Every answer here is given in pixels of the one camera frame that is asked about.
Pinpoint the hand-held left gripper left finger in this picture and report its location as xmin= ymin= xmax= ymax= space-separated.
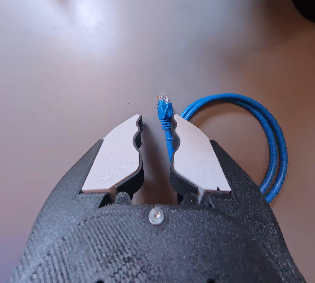
xmin=80 ymin=114 xmax=145 ymax=208

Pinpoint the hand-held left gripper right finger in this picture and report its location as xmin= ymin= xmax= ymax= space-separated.
xmin=169 ymin=114 xmax=232 ymax=204

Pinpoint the blue ethernet cable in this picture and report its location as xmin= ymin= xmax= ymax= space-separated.
xmin=155 ymin=92 xmax=288 ymax=203

